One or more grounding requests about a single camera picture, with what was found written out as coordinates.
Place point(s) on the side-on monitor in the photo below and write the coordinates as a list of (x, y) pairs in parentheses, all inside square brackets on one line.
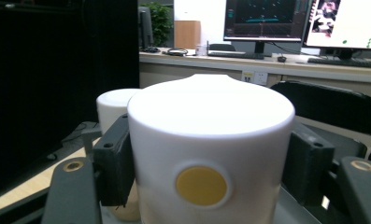
[(145, 26)]

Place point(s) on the dark screen monitor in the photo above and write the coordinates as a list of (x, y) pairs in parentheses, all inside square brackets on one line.
[(264, 18)]

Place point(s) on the white canister with spout lid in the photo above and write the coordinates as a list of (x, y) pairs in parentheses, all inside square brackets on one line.
[(205, 137)]

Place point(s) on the black keyboard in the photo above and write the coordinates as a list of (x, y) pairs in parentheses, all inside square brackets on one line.
[(236, 54), (345, 62)]

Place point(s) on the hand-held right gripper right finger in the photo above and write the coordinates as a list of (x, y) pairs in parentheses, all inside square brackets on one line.
[(314, 168)]

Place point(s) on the black computer mouse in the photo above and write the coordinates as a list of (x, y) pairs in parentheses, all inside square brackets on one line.
[(281, 58)]

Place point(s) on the long office desk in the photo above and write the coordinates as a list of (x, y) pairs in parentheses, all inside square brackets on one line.
[(223, 63)]

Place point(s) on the green potted plant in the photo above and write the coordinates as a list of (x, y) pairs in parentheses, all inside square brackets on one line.
[(161, 21)]

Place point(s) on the brown cardboard box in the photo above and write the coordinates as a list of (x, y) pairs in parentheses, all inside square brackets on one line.
[(187, 34)]

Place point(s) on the black folding chair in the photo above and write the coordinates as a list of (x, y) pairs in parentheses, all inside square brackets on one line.
[(329, 105)]

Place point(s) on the black curtain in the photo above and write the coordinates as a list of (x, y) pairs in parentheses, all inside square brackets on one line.
[(49, 77)]

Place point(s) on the small clear cup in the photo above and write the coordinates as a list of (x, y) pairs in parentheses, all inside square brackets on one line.
[(201, 50)]

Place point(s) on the bright screen monitor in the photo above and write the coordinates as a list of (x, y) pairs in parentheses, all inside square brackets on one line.
[(345, 23)]

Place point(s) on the white wall outlet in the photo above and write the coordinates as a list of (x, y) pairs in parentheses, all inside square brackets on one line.
[(254, 77)]

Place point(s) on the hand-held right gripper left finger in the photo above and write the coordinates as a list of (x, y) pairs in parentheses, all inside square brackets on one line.
[(111, 168)]

